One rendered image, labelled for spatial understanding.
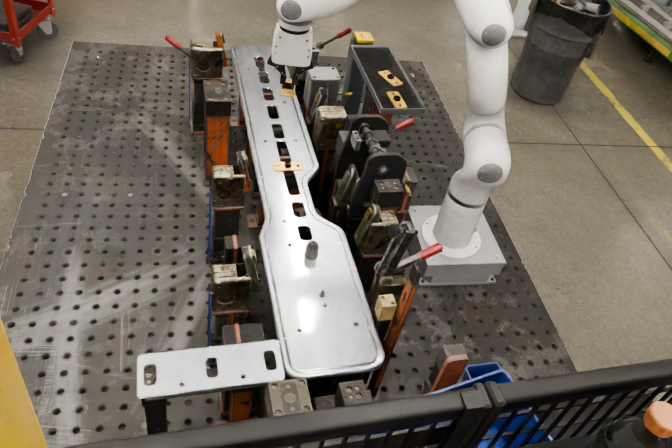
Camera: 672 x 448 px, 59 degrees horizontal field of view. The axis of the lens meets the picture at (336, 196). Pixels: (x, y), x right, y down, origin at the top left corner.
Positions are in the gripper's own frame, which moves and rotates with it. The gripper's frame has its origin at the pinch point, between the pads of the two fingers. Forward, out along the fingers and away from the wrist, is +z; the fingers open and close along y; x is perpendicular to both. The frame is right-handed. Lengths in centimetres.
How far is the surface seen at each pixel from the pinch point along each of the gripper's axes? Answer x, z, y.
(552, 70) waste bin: -211, 99, -183
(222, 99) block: -22.0, 23.0, 19.0
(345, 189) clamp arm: 17.4, 21.4, -17.7
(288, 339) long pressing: 63, 26, -4
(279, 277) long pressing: 46, 26, -1
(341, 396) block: 80, 19, -13
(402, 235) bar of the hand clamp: 47, 8, -27
